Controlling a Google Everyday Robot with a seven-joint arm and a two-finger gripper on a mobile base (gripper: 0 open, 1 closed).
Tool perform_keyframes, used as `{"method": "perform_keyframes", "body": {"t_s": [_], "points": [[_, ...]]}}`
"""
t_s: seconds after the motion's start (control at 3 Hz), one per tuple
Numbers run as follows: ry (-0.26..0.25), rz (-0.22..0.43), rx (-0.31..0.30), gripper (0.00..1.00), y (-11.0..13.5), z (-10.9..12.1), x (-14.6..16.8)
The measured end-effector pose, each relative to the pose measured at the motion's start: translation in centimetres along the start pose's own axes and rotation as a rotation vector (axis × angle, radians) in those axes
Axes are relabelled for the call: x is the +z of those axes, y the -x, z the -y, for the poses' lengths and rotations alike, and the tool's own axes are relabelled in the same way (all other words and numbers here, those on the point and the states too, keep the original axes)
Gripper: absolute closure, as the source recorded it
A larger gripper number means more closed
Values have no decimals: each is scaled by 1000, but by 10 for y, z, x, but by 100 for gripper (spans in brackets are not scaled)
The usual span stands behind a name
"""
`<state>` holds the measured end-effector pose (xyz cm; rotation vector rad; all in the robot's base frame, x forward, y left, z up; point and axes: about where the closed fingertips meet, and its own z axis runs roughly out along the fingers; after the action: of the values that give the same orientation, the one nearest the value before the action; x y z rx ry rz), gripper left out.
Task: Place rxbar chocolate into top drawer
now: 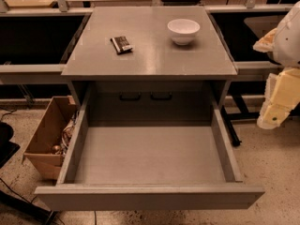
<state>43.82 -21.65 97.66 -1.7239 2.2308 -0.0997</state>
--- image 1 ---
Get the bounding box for grey cabinet with top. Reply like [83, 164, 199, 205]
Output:
[63, 7, 237, 127]

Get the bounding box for brown cardboard box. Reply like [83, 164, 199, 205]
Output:
[23, 96, 77, 180]

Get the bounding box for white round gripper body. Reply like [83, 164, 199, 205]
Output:
[273, 2, 300, 67]

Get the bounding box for grey open top drawer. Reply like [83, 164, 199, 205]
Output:
[34, 91, 266, 212]

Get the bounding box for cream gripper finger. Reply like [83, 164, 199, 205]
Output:
[257, 67, 300, 129]
[253, 28, 277, 53]

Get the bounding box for black drawer handle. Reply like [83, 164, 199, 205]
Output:
[150, 92, 173, 101]
[119, 92, 142, 101]

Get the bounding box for tangled cables in box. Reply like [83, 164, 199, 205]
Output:
[59, 111, 79, 157]

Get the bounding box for white ceramic bowl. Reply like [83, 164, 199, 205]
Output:
[167, 19, 200, 45]

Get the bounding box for dark chocolate rxbar wrapper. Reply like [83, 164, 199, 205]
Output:
[110, 36, 133, 54]

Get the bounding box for black left drawer handle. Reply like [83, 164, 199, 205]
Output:
[119, 92, 142, 101]

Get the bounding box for black right drawer handle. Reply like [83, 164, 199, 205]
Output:
[150, 92, 173, 101]

